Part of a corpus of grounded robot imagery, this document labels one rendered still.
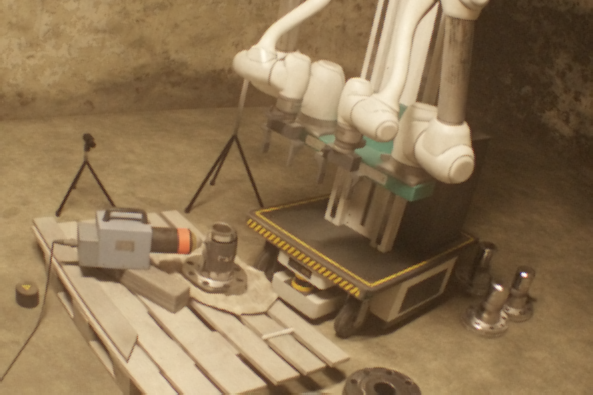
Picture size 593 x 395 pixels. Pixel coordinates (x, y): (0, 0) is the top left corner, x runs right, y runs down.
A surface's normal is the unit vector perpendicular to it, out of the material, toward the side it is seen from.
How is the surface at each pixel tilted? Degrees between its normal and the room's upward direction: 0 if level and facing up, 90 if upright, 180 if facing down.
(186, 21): 90
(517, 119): 90
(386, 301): 90
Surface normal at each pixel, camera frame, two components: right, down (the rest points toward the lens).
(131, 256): 0.37, 0.41
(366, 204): -0.68, 0.11
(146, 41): 0.63, 0.40
